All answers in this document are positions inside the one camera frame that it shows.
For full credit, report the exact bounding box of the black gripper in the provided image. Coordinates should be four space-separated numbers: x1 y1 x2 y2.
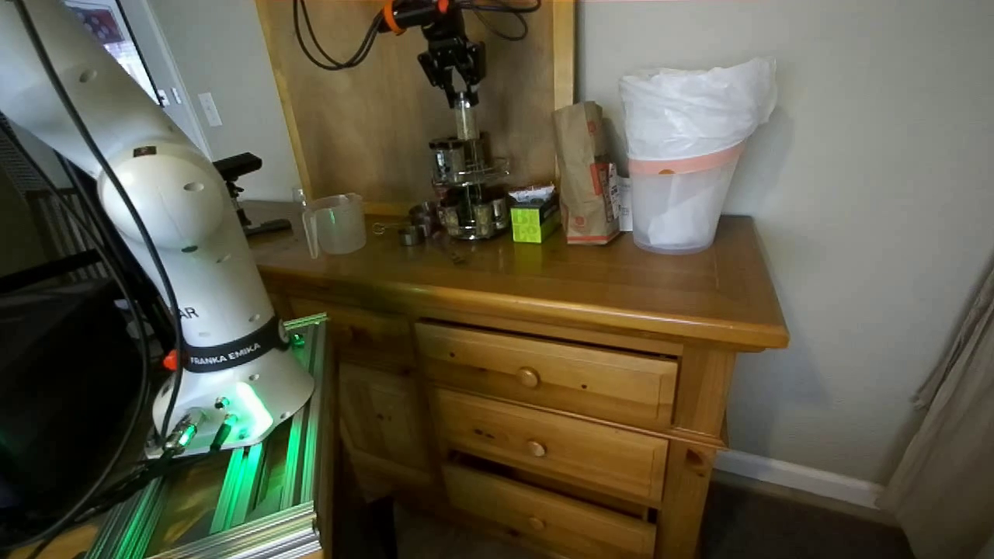
416 7 490 105

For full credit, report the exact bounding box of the glass spice jar black lid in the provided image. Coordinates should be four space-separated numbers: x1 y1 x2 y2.
464 138 498 183
429 138 465 186

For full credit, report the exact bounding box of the large wooden board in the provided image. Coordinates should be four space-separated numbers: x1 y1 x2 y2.
250 0 582 221

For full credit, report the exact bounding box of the brown paper bag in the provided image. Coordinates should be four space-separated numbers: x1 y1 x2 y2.
550 98 623 249

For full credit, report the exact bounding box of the small green box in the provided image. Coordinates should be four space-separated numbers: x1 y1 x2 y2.
506 183 564 249

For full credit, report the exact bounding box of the clear plastic measuring cup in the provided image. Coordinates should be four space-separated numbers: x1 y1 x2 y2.
297 188 369 258

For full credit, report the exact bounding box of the wooden dresser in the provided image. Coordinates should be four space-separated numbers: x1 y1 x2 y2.
244 198 791 559

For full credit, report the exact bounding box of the white lined trash bin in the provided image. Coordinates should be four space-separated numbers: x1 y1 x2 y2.
619 56 781 258

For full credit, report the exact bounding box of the large wooden dresser drawer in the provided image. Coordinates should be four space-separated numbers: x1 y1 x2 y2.
414 321 681 428

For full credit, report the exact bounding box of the black box beside robot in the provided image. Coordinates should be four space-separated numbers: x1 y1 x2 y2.
0 272 159 510

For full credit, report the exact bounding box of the white baseboard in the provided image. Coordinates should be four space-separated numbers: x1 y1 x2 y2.
711 444 893 517

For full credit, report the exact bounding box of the light grey curtain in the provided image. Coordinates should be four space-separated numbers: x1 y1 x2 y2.
879 258 994 559

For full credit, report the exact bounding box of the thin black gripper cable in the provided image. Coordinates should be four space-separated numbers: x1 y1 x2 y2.
291 0 400 75

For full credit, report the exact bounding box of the long black robot cable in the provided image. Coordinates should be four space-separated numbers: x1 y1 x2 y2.
0 0 190 536

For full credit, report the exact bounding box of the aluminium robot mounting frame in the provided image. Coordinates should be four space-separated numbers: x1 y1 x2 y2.
87 311 333 559

